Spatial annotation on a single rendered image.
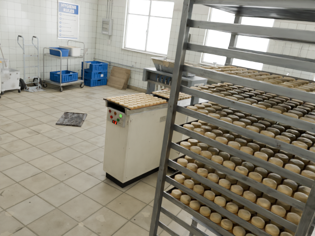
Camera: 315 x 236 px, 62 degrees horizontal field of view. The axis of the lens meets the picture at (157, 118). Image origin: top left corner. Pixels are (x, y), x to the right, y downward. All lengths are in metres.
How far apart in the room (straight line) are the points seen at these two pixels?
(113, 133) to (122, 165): 0.35
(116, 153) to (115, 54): 5.15
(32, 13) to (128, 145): 4.79
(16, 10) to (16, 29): 0.38
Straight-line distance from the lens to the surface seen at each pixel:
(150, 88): 3.41
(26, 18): 6.75
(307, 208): 1.02
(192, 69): 1.11
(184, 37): 1.11
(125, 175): 2.82
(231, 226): 1.27
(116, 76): 7.39
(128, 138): 2.62
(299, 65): 0.95
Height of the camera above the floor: 1.64
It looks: 18 degrees down
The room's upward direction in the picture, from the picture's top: 8 degrees clockwise
